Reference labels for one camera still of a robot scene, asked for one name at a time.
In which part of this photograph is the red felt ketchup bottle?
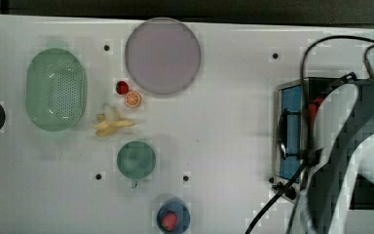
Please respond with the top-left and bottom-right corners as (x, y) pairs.
(308, 97), (324, 127)

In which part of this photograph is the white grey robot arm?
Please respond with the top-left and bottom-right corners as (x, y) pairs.
(291, 79), (374, 234)

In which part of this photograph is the silver blue toaster oven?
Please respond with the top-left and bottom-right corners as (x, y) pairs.
(268, 76), (374, 211)

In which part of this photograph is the toy orange slice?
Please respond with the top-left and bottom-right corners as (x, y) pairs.
(125, 91), (142, 108)

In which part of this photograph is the green cup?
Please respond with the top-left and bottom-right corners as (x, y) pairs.
(117, 140), (157, 188)

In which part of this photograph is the round grey plate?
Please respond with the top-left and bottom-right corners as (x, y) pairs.
(125, 18), (202, 96)

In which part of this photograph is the red toy strawberry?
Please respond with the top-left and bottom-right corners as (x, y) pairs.
(116, 81), (130, 95)

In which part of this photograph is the peeled toy banana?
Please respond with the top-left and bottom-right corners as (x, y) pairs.
(93, 105), (135, 137)

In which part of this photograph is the blue bowl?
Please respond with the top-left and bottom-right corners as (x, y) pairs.
(156, 198), (191, 234)

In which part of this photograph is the pink strawberry in bowl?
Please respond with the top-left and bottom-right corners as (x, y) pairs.
(161, 213), (178, 232)

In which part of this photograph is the green plastic colander basket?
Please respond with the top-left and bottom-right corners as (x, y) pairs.
(25, 48), (87, 132)

